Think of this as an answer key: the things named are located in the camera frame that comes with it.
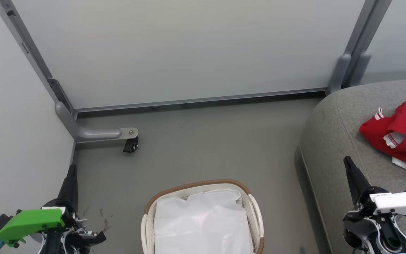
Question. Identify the grey partition bottom rail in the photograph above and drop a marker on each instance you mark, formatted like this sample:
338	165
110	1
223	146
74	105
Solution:
196	100

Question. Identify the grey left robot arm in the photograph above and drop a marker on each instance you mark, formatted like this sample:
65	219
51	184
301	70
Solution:
69	248

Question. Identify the white cloth basket liner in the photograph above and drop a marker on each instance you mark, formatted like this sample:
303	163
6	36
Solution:
203	225

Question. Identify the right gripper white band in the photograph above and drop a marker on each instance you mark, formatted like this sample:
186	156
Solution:
397	204

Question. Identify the grey partition frame post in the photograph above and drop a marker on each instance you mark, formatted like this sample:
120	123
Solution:
356	60
30	46

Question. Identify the grey partition foot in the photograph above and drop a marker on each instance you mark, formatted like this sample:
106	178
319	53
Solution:
93	134

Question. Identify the grey fabric sofa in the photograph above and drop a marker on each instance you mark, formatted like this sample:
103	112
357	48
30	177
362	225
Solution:
333	141

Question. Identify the black caster wheel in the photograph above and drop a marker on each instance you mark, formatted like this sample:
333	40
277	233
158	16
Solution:
131	145

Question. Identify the red and white garment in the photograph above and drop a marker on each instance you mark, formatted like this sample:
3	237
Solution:
404	120

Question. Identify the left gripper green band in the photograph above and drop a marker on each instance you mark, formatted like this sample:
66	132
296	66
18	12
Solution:
30	222

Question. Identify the white basket with brown rim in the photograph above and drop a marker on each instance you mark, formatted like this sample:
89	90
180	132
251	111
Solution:
256	215

